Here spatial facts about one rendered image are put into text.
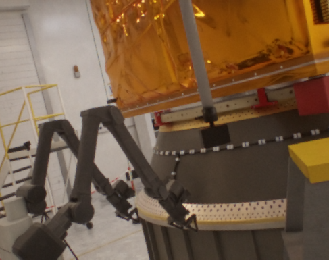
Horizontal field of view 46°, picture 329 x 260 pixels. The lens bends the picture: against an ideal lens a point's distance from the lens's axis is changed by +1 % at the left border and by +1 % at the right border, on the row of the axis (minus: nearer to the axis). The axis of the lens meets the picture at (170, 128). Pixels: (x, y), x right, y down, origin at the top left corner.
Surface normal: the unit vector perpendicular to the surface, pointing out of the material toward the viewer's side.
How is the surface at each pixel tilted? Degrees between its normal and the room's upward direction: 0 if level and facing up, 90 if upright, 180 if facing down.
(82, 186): 82
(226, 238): 90
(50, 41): 90
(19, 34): 90
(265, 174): 62
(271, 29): 90
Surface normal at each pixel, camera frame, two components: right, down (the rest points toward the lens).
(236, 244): -0.51, 0.16
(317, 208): -0.18, 0.04
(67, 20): 0.52, -0.07
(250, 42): -0.84, 0.23
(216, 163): -0.62, -0.30
